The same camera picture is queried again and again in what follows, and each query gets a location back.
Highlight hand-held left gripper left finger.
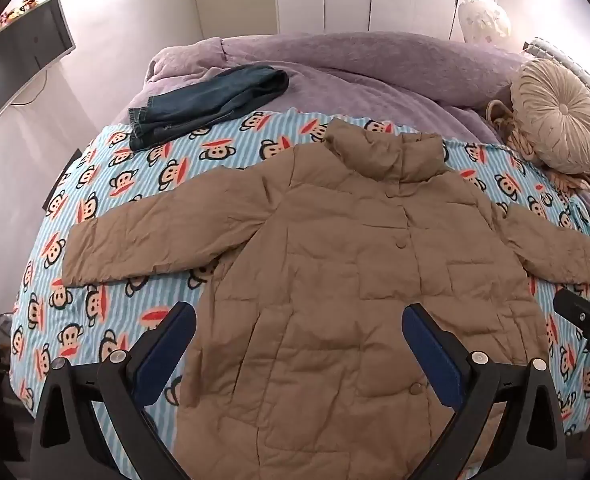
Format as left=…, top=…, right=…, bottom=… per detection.
left=29, top=301, right=198, bottom=480

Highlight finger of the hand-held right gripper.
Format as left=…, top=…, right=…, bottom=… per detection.
left=553, top=287, right=590, bottom=357

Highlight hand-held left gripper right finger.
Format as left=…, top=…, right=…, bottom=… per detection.
left=401, top=302, right=569, bottom=480

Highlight tan puffer jacket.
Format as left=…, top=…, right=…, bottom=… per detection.
left=61, top=119, right=590, bottom=480

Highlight monkey print striped blanket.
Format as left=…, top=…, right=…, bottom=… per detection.
left=10, top=108, right=590, bottom=480

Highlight brown braided plush toy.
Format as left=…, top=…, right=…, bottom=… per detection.
left=485, top=99, right=590, bottom=194

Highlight round beige pleated cushion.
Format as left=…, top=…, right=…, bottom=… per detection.
left=510, top=58, right=590, bottom=175

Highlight blue jeans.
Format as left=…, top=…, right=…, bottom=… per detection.
left=127, top=63, right=290, bottom=152

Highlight purple fleece blanket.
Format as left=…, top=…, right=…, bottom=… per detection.
left=111, top=31, right=590, bottom=281

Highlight white patterned pillow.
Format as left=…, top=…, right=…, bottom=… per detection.
left=458, top=0, right=512, bottom=45

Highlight grey computer monitor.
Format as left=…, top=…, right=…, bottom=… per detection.
left=0, top=0, right=76, bottom=138

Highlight orange flower bouquet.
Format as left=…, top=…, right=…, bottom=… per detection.
left=0, top=0, right=40, bottom=38

